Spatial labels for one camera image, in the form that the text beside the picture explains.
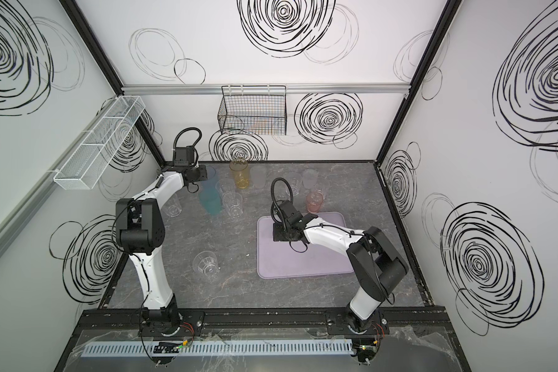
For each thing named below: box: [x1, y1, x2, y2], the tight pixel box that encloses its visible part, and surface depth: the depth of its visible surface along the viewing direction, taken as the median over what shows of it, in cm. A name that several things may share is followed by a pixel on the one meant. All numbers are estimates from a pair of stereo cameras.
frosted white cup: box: [250, 165, 268, 190], surface depth 110 cm
